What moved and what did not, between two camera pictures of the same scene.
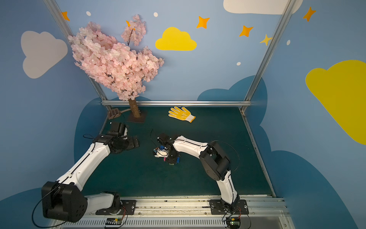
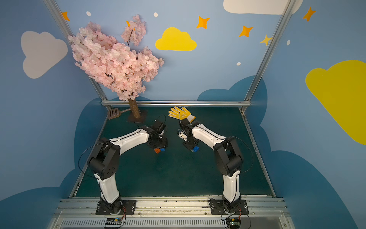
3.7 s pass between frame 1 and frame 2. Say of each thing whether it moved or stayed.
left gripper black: moved
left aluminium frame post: stayed
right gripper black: moved
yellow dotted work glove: stayed
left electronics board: stayed
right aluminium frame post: stayed
